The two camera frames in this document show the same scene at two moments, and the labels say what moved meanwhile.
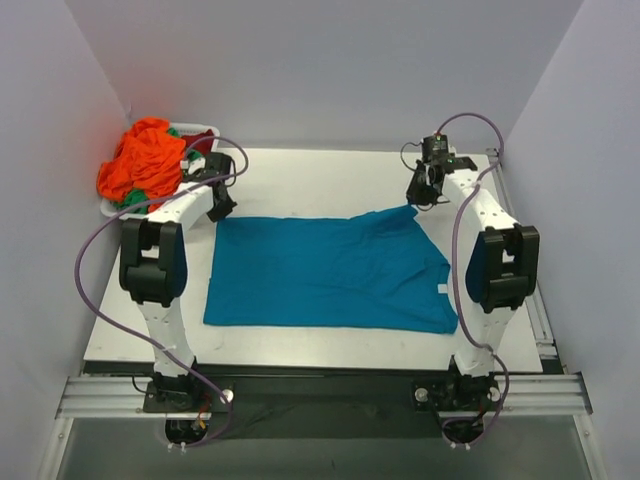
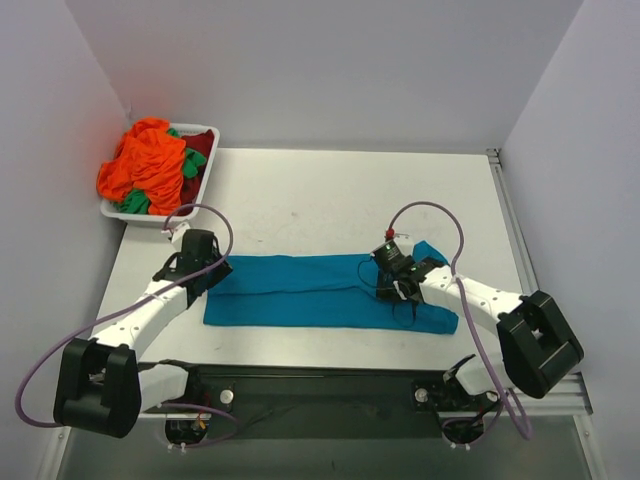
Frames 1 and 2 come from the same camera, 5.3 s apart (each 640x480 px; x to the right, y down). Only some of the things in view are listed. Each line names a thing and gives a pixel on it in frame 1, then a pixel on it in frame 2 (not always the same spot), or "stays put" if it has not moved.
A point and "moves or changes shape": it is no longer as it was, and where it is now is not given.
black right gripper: (420, 187) -> (400, 289)
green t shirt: (134, 196) stays put
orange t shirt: (149, 159) stays put
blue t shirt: (380, 272) moves or changes shape
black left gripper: (222, 201) -> (212, 275)
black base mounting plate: (324, 403) stays put
